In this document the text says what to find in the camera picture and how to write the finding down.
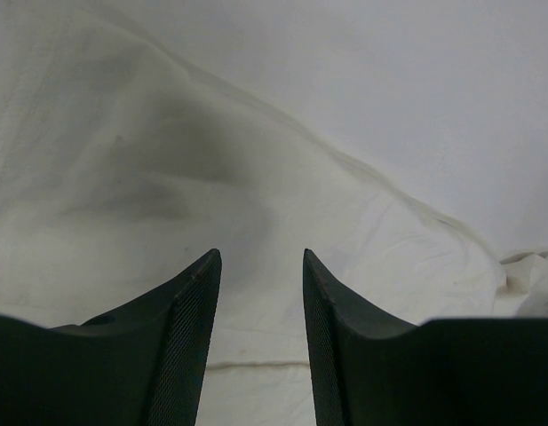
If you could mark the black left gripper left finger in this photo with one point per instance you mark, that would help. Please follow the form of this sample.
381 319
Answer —
142 363

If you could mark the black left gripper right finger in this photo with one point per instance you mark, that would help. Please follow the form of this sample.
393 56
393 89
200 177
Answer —
369 367

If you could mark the white t-shirt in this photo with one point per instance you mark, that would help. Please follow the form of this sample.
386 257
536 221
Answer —
404 142

